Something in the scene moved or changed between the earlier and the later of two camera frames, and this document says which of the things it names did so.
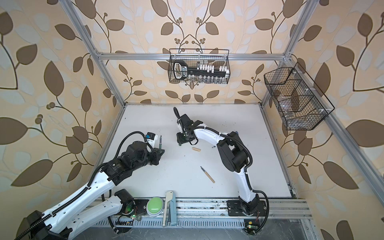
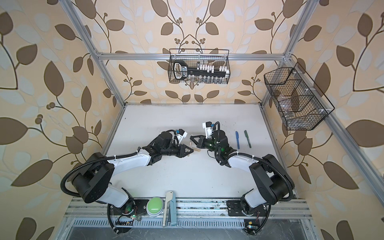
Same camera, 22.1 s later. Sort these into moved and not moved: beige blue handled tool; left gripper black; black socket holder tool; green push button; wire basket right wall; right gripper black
Moved: right gripper black; left gripper black
Not moved: beige blue handled tool; wire basket right wall; black socket holder tool; green push button
